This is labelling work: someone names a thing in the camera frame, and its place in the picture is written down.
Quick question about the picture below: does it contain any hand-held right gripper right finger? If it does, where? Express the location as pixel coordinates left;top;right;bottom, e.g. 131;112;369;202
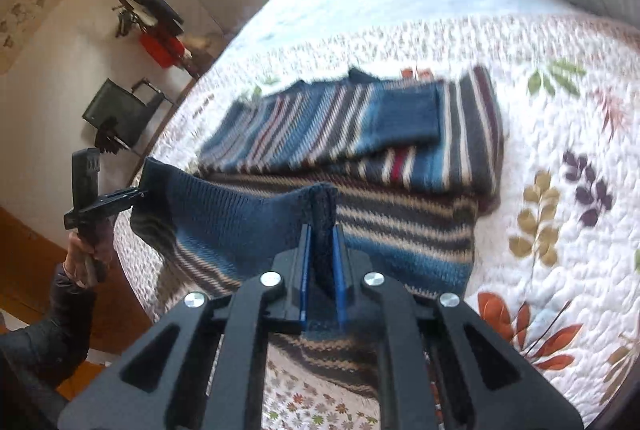
332;225;586;430

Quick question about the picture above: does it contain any tan bag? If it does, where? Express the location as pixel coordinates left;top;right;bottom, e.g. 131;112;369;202
181;34;212;62

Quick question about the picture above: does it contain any black hanging garment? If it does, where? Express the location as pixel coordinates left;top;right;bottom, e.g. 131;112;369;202
117;0;184;35

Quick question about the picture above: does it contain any person's left hand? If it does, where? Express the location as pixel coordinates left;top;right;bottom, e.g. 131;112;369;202
63;220;117;286

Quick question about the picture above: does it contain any striped knitted sweater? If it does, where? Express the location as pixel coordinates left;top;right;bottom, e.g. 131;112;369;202
130;65;507;400

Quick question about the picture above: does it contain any wooden coat rack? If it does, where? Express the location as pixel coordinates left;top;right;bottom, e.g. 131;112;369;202
95;0;201;80

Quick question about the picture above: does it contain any black chair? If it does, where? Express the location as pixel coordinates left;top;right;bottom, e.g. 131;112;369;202
82;78;170;157

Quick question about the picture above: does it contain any floral quilted bedspread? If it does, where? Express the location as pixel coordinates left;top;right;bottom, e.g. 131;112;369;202
112;0;640;430

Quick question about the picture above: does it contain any wall poster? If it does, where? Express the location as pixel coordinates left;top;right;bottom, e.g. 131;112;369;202
0;0;68;77

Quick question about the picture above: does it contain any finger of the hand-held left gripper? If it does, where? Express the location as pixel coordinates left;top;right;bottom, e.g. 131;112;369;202
99;189;150;214

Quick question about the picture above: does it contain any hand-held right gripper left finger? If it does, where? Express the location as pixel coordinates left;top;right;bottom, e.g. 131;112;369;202
57;225;313;430

